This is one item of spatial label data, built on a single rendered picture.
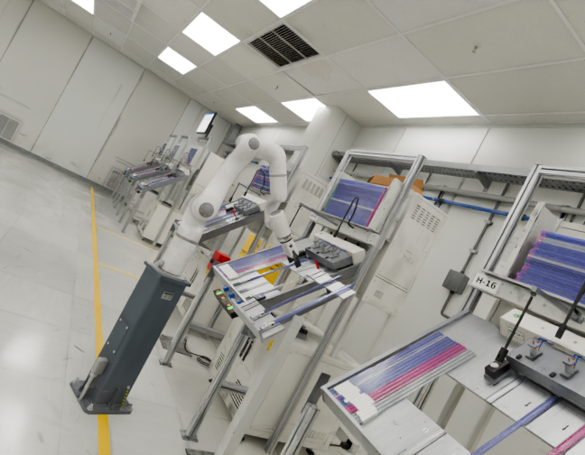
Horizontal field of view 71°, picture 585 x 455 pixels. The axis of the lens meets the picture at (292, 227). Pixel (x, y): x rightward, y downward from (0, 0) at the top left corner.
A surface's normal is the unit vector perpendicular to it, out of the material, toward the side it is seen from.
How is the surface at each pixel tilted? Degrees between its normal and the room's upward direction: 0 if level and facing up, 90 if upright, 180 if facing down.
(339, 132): 90
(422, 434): 45
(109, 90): 90
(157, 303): 90
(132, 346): 90
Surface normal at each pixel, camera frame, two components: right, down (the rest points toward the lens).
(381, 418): -0.21, -0.92
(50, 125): 0.44, 0.21
